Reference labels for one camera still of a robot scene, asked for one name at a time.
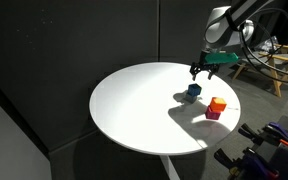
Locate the wooden chair frame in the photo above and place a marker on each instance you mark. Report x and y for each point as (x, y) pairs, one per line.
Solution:
(274, 66)

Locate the teal camera mount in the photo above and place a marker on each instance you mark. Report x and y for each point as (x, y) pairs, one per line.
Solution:
(220, 58)

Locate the grey block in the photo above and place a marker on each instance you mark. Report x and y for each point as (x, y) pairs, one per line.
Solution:
(190, 98)

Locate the black purple spring clamp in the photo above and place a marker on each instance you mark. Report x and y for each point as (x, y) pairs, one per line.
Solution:
(247, 165)
(277, 131)

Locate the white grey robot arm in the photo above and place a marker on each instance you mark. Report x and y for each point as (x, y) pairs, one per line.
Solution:
(222, 31)

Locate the white table pedestal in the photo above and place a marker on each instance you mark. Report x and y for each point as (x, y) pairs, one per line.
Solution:
(170, 168)

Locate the blue block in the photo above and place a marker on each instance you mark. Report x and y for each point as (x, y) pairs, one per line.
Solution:
(194, 90)

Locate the magenta block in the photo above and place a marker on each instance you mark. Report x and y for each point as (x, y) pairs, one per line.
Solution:
(212, 114)

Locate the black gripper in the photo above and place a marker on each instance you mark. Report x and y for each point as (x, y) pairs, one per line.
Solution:
(204, 67)

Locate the orange block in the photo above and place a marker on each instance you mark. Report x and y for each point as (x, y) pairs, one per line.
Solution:
(218, 104)

